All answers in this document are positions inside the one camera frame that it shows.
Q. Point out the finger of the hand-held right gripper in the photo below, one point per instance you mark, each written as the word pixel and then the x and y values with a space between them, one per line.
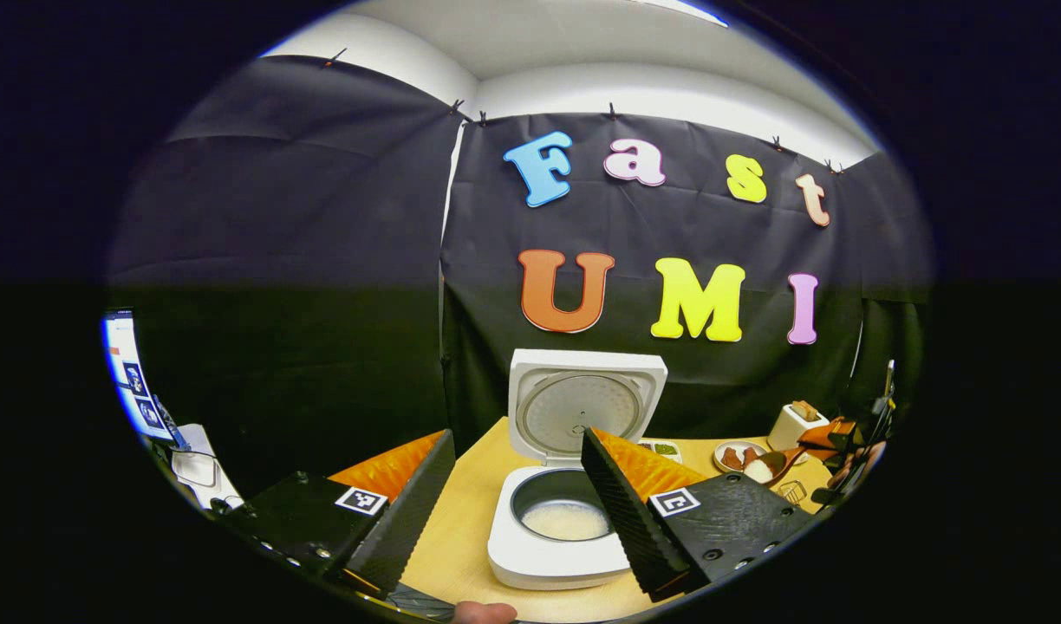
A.
pixel 821 436

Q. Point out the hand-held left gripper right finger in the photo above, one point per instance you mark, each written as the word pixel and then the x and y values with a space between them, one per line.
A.
pixel 621 511

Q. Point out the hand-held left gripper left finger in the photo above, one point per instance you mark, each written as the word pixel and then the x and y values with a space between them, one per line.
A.
pixel 413 511

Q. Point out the brown wooden spoon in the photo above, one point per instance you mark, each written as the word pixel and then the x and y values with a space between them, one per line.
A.
pixel 782 459

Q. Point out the white rice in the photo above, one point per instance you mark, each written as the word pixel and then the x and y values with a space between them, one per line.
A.
pixel 565 522

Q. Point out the white rice spoonful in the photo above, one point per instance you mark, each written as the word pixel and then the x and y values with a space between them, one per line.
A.
pixel 758 471

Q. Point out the white rice cooker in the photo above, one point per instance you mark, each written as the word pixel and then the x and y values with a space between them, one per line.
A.
pixel 548 381

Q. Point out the toast bread slice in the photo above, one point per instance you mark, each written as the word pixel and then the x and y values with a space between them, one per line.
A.
pixel 810 409
pixel 798 411

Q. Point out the white toaster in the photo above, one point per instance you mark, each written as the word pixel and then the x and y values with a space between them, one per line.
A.
pixel 790 431

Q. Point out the white divided seasoning dish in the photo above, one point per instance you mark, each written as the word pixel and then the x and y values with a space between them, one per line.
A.
pixel 662 451

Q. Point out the white round plate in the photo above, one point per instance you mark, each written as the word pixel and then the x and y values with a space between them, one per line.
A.
pixel 721 464

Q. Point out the white desktop device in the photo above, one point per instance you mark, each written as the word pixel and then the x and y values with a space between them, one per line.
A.
pixel 197 464

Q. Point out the black backdrop cloth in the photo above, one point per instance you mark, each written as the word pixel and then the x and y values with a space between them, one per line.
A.
pixel 279 260

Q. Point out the computer monitor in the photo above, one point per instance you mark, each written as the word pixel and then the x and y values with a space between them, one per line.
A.
pixel 136 373

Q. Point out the row of black cloth clips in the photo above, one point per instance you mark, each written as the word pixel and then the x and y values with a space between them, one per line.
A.
pixel 613 111

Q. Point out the long ceiling light panel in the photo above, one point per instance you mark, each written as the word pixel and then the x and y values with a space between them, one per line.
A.
pixel 686 9

